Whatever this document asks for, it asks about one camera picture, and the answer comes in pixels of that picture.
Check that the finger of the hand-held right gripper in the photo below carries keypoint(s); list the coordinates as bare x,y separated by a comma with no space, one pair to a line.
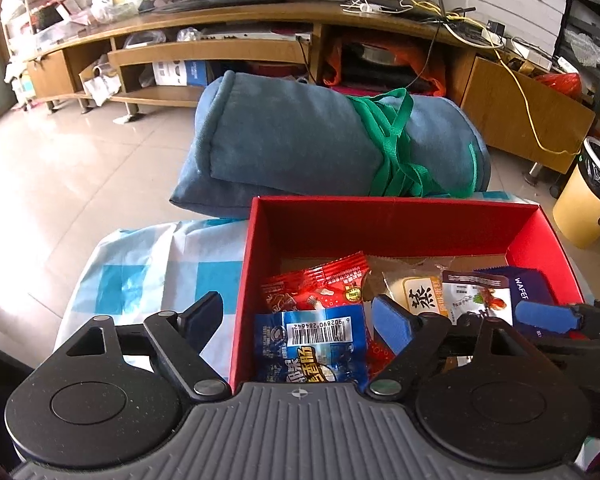
595,360
545,317

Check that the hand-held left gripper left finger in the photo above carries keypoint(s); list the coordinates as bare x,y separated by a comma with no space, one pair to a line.
205,320

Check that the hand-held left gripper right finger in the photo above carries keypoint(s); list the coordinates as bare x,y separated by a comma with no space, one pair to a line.
392,322

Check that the dark blue wafer packet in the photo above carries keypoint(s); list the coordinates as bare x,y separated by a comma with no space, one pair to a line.
530,285

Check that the white snack packet red print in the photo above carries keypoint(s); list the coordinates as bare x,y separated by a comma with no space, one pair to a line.
472,295

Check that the blue snack packet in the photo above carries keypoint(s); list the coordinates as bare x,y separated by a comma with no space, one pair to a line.
305,355

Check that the red cardboard box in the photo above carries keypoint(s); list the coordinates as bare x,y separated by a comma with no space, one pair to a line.
380,225

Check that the clear packet with round cake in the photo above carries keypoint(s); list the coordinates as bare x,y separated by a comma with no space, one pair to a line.
420,290

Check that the yellow trash bin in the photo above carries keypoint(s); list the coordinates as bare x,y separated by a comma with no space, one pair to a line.
577,210

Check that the rolled blue blanket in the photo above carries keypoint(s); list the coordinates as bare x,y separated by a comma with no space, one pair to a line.
290,145

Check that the red plastic bag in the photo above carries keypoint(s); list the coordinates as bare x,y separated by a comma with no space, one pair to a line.
560,82

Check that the blue white carton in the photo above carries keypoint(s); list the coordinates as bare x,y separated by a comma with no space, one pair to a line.
180,72

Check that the orange plastic bag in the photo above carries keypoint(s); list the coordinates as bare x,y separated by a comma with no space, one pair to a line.
430,72

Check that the white paper bag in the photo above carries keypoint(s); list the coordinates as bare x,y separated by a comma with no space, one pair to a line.
100,85

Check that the steel pot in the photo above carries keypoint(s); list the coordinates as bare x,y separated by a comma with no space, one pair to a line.
377,55

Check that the wooden tv stand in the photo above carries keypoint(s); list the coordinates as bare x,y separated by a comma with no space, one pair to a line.
180,52

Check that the white set-top box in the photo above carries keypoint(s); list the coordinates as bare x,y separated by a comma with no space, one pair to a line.
255,36

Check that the black metal shelf rack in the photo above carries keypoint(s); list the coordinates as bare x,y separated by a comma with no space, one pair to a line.
592,20

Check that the clear plastic storage box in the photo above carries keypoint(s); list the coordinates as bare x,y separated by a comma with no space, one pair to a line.
55,22

